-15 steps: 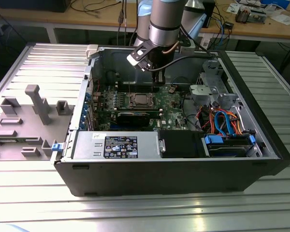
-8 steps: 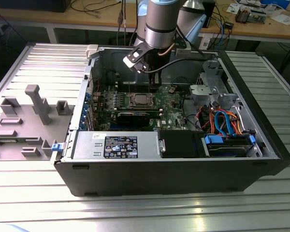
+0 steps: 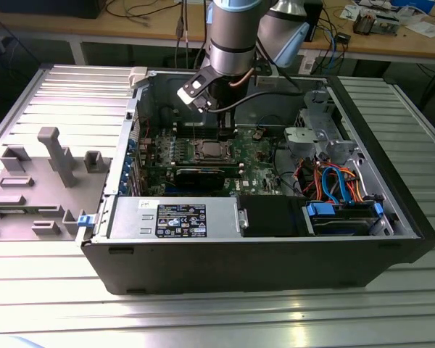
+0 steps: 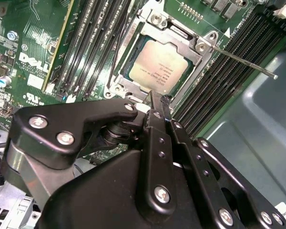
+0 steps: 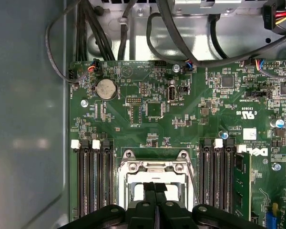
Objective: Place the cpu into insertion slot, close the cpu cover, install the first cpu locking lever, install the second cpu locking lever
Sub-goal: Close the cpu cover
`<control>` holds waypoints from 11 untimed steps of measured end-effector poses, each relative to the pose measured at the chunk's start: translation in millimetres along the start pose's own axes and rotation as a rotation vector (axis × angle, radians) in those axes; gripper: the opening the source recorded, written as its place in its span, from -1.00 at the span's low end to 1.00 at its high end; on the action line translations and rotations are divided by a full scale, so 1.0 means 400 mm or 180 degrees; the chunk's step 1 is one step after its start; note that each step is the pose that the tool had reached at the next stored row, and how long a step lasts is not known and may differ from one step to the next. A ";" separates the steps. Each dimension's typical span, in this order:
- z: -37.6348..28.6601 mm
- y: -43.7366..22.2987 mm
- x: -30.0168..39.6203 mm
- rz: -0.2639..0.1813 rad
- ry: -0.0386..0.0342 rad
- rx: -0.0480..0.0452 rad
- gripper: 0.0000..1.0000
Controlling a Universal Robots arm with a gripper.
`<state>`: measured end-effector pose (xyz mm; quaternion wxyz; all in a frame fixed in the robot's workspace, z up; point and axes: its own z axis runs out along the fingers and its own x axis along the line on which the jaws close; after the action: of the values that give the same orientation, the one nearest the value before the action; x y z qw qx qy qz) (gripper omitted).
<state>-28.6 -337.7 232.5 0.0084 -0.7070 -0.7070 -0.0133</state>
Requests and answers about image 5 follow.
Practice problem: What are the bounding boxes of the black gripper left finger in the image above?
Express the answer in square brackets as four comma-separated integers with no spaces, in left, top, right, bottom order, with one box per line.
[66,182,157,229]

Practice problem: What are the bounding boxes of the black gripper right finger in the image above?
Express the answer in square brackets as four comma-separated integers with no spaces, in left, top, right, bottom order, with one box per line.
[155,183,263,229]

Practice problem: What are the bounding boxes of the silver square CPU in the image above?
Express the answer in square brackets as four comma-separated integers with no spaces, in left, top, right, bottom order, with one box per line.
[133,182,183,205]

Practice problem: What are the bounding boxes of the wire locking lever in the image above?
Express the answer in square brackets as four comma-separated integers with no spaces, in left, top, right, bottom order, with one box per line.
[188,171,201,206]

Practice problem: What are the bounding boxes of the metal socket cover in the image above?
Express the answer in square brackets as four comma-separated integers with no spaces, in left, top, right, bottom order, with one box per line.
[124,162,191,208]

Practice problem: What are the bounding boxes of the CPU socket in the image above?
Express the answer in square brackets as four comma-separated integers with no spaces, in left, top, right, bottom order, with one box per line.
[118,149,196,209]

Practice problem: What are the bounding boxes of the green RAM stick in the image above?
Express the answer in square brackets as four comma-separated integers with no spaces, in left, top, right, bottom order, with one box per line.
[235,152,251,222]

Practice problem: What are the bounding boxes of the green motherboard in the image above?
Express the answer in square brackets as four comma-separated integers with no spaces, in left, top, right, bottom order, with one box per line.
[69,61,286,229]

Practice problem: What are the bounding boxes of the silver coin battery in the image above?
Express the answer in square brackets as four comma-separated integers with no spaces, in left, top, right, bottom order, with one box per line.
[95,78,117,101]

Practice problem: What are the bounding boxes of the black open PC case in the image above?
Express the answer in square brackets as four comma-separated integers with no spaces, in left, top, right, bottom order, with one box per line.
[0,0,286,229]

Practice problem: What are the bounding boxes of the black clipped cable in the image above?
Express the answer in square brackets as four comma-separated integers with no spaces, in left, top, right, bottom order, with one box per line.
[117,0,138,61]

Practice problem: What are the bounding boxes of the thick black cable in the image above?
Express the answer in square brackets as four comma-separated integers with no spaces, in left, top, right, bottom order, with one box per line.
[154,0,286,70]

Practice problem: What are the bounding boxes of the thin black wire loop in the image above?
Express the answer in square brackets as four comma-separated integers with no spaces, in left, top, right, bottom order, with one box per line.
[146,11,194,71]

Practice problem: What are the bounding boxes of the black curved cable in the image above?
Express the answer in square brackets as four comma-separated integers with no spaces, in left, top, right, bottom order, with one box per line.
[208,13,229,60]

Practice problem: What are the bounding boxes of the black cable bundle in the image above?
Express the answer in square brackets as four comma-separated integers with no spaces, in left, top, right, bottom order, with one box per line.
[75,0,116,62]

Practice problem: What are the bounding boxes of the thin black looped wire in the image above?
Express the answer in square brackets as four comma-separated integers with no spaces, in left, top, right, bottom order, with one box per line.
[44,0,91,84]

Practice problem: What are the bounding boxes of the coloured power wire bundle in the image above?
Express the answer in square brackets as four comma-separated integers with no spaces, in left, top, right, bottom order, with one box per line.
[263,1,286,36]

